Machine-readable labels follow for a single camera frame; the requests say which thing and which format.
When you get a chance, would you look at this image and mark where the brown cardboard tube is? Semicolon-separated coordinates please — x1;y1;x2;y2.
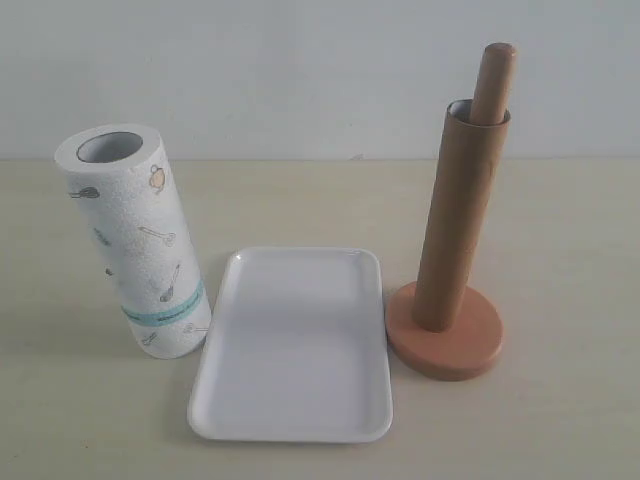
413;99;510;333

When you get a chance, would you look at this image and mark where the white printed paper towel roll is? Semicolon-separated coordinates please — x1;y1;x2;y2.
54;124;211;359

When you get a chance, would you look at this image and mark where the wooden paper towel holder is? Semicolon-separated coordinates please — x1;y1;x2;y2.
385;42;516;381

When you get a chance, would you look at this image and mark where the white rectangular plastic tray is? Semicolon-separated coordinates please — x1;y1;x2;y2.
187;247;393;444

